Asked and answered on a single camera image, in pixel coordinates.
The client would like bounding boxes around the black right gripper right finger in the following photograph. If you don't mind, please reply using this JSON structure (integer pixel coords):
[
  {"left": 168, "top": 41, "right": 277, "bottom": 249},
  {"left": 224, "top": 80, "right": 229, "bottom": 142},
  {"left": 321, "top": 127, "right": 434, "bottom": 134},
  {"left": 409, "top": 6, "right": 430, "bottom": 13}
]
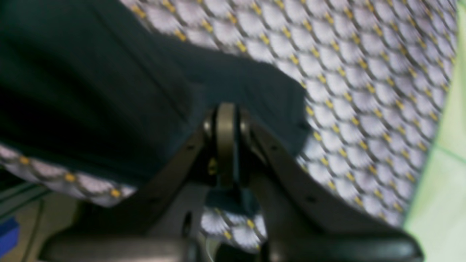
[{"left": 238, "top": 109, "right": 424, "bottom": 262}]

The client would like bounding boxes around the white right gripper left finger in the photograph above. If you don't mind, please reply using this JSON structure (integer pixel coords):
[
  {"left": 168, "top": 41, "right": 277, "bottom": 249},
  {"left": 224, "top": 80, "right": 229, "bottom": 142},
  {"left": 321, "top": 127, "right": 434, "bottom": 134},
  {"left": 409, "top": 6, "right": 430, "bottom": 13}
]
[{"left": 39, "top": 103, "right": 237, "bottom": 262}]

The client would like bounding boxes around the dark navy T-shirt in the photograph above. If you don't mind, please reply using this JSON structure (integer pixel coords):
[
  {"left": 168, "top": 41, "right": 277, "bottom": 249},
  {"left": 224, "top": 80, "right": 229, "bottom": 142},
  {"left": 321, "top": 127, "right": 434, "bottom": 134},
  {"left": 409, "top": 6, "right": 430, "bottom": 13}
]
[{"left": 1, "top": 0, "right": 312, "bottom": 207}]

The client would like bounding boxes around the blue table clamp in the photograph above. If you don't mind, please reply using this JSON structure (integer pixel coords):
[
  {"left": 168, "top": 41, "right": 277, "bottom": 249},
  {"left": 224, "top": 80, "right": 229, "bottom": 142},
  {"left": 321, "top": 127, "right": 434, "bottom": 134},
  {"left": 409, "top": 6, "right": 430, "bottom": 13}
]
[{"left": 0, "top": 217, "right": 20, "bottom": 258}]

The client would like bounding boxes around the fan-patterned table cloth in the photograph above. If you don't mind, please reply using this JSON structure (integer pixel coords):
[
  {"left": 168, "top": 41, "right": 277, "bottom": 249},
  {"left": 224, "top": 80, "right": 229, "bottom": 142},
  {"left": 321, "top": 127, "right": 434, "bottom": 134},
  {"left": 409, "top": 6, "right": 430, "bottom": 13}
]
[{"left": 0, "top": 0, "right": 459, "bottom": 253}]

